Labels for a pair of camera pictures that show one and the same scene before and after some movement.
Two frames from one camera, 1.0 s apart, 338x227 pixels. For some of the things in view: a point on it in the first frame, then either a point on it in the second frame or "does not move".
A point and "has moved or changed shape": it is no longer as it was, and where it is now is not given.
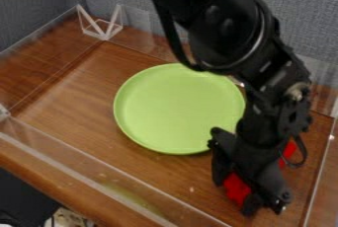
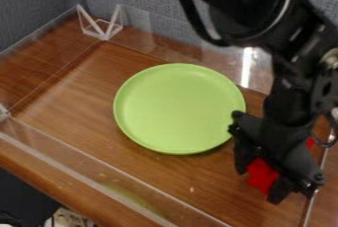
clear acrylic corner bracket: (101, 29) does not move
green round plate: (169, 105) does not move
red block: (240, 190) has moved or changed shape
